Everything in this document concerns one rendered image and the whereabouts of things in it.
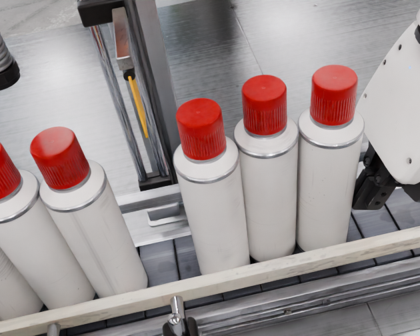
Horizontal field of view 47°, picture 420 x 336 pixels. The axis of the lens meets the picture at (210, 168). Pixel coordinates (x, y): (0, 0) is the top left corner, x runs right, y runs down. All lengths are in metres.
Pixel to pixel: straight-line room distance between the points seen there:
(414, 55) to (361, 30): 0.51
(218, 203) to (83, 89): 0.52
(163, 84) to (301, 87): 0.34
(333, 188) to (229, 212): 0.09
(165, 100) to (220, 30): 0.45
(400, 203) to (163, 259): 0.26
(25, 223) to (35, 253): 0.04
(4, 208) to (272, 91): 0.21
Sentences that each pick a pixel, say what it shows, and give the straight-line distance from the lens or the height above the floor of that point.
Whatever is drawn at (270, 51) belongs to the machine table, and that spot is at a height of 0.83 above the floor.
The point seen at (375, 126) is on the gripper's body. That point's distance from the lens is 0.43.
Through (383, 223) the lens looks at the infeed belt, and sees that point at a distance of 0.53.
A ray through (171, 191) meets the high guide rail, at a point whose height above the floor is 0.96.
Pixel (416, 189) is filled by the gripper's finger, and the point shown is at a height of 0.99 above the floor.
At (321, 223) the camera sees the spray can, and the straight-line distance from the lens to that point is 0.45.
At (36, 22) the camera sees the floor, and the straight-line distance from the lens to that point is 3.02.
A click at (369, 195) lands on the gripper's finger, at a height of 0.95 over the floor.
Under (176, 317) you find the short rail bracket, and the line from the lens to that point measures 0.40.
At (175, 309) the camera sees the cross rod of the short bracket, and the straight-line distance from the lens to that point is 0.45.
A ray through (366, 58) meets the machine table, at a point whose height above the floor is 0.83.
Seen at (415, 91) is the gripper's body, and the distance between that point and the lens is 0.39.
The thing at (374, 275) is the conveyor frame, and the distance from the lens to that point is 0.50.
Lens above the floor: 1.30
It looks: 46 degrees down
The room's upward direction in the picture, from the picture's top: 10 degrees counter-clockwise
